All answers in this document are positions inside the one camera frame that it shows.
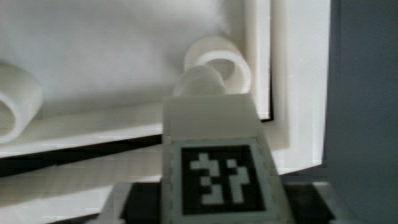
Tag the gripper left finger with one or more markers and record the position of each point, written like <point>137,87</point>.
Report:
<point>131,205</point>

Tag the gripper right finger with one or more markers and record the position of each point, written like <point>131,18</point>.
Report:
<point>316,204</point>

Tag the white square table top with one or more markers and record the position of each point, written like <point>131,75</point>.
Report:
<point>99,48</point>

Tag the white U-shaped obstacle fence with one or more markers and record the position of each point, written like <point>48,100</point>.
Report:
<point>55,181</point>

